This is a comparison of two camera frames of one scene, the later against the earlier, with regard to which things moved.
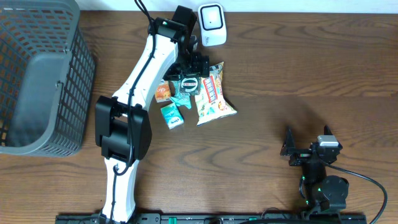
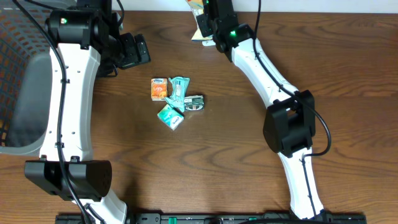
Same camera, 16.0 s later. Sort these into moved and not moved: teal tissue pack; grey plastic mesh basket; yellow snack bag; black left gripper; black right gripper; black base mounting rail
Moved: black left gripper; yellow snack bag; black right gripper; teal tissue pack
Not moved: grey plastic mesh basket; black base mounting rail
